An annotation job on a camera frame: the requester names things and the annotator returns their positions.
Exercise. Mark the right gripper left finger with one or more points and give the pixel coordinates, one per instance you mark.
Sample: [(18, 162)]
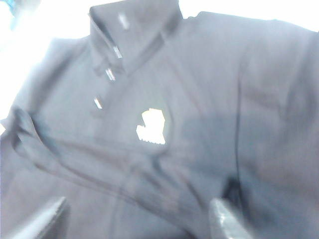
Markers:
[(43, 221)]

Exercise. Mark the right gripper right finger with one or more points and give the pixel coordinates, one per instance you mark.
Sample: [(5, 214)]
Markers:
[(225, 221)]

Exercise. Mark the black polo shirt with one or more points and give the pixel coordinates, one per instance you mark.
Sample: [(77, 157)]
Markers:
[(189, 124)]

